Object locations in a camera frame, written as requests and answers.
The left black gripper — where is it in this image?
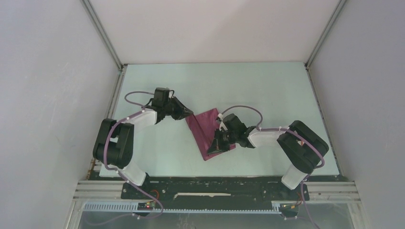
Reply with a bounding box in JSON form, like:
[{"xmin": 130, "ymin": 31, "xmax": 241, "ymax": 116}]
[{"xmin": 163, "ymin": 96, "xmax": 193, "ymax": 121}]

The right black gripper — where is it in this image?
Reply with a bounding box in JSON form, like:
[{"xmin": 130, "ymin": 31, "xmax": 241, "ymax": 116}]
[{"xmin": 208, "ymin": 128, "xmax": 238, "ymax": 154}]

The maroon satin cloth napkin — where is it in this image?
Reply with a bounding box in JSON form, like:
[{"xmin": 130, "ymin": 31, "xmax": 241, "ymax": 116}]
[{"xmin": 185, "ymin": 108, "xmax": 221, "ymax": 161}]

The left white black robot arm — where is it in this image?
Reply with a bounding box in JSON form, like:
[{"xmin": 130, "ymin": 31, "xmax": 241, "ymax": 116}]
[{"xmin": 93, "ymin": 87, "xmax": 193, "ymax": 199}]

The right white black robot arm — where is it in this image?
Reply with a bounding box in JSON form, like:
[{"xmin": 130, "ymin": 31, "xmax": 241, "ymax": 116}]
[{"xmin": 207, "ymin": 114, "xmax": 329, "ymax": 199}]

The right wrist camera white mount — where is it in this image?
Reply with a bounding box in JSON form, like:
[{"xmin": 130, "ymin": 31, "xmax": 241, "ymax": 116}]
[{"xmin": 216, "ymin": 113, "xmax": 228, "ymax": 131}]

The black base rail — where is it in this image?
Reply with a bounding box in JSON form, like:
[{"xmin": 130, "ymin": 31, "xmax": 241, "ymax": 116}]
[{"xmin": 121, "ymin": 177, "xmax": 309, "ymax": 210}]

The left aluminium corner post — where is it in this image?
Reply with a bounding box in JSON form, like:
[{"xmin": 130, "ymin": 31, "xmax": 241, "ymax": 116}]
[{"xmin": 80, "ymin": 0, "xmax": 124, "ymax": 71}]

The aluminium corner post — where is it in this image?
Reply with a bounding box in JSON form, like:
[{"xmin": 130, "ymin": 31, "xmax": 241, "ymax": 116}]
[
  {"xmin": 305, "ymin": 0, "xmax": 348, "ymax": 71},
  {"xmin": 80, "ymin": 0, "xmax": 124, "ymax": 71}
]

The white cable duct strip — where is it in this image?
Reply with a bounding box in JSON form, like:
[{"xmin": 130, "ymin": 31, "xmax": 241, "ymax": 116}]
[{"xmin": 83, "ymin": 201, "xmax": 286, "ymax": 214}]

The right aluminium corner post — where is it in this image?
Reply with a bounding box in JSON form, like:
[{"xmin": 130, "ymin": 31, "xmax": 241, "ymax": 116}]
[{"xmin": 305, "ymin": 0, "xmax": 348, "ymax": 71}]

